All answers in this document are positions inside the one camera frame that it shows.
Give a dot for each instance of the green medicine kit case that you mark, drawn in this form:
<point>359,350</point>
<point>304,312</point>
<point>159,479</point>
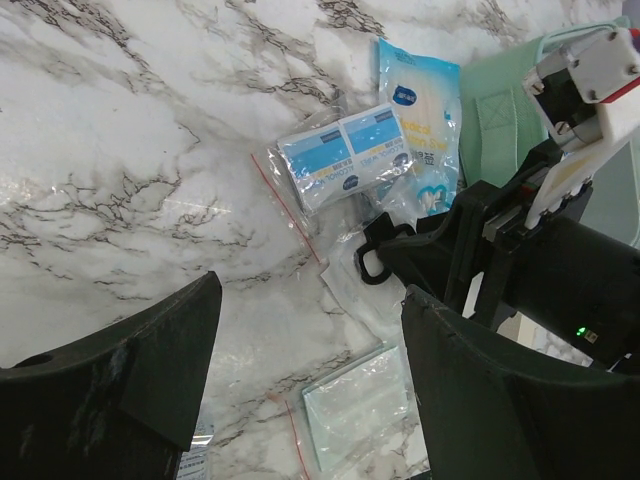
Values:
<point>499,126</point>

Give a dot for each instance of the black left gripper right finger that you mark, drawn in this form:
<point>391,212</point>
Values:
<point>491,408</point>

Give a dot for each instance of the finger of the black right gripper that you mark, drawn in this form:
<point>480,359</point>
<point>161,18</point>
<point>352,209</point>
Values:
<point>419,260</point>

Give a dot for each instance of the alcohol wipes bag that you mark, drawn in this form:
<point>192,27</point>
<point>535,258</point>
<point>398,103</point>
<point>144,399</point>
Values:
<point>314,173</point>

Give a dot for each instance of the cotton swab packet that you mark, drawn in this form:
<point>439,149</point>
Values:
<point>425,94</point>

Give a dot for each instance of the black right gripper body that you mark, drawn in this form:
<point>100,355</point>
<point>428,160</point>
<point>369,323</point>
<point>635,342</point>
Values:
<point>527,239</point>

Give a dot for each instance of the clear gauze pouch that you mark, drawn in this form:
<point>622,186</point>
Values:
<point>357,280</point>

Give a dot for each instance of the clear bag of masks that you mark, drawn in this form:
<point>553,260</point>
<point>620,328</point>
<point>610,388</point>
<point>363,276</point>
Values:
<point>346,416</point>

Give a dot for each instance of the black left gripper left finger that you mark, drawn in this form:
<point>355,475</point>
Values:
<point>121,403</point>

